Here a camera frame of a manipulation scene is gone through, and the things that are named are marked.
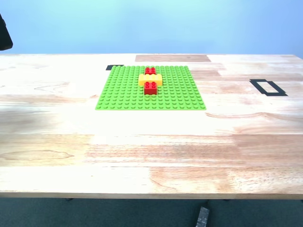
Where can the black tape rectangle outline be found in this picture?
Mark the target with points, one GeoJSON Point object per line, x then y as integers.
{"type": "Point", "coordinates": [258, 86]}

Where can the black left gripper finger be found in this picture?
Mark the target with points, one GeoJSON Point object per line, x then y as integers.
{"type": "Point", "coordinates": [4, 40]}

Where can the yellow building brick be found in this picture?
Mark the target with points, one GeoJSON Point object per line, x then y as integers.
{"type": "Point", "coordinates": [151, 77]}

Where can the red building brick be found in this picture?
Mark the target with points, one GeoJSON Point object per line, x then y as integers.
{"type": "Point", "coordinates": [150, 89]}
{"type": "Point", "coordinates": [150, 71]}

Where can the grey metal table leg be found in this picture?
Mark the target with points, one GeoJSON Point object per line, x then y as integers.
{"type": "Point", "coordinates": [202, 216]}

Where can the green studded baseplate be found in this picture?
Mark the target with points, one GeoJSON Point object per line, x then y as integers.
{"type": "Point", "coordinates": [123, 94]}

